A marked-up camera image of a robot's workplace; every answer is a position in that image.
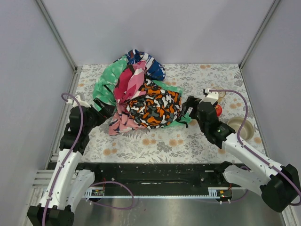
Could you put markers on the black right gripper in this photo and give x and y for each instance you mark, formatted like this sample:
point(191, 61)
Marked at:
point(194, 107)

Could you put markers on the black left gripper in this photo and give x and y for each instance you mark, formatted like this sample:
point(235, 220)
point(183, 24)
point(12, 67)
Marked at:
point(101, 110)

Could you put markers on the orange black camouflage cloth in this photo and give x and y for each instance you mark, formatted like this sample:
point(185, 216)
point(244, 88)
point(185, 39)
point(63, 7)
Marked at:
point(159, 106)

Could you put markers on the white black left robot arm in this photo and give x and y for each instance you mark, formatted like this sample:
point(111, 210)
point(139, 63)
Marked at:
point(58, 203)

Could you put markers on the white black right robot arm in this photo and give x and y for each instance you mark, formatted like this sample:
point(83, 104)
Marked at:
point(276, 184)

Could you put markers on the green white cloth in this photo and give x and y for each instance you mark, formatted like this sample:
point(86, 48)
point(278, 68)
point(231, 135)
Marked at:
point(104, 87)

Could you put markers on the pink red patterned cloth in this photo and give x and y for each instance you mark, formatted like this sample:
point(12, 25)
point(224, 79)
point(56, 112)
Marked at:
point(126, 89)

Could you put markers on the blue white patterned cloth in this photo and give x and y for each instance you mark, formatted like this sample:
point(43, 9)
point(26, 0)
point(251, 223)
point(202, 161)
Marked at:
point(154, 70)

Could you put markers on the red round object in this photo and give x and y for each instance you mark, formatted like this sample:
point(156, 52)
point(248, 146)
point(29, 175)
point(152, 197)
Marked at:
point(218, 109)

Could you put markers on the clear glass cup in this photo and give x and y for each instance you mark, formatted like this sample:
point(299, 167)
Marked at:
point(221, 93)

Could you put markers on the floral patterned table mat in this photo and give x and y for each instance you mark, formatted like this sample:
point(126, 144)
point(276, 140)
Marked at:
point(185, 143)

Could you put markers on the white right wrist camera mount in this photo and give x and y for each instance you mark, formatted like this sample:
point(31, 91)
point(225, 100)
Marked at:
point(211, 96)

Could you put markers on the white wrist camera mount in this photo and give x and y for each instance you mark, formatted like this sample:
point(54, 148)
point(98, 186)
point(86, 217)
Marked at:
point(211, 96)
point(77, 101)

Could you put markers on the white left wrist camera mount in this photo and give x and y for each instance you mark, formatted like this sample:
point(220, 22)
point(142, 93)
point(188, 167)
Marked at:
point(77, 101)

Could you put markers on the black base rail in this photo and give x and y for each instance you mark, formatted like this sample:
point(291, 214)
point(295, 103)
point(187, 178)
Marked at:
point(161, 179)

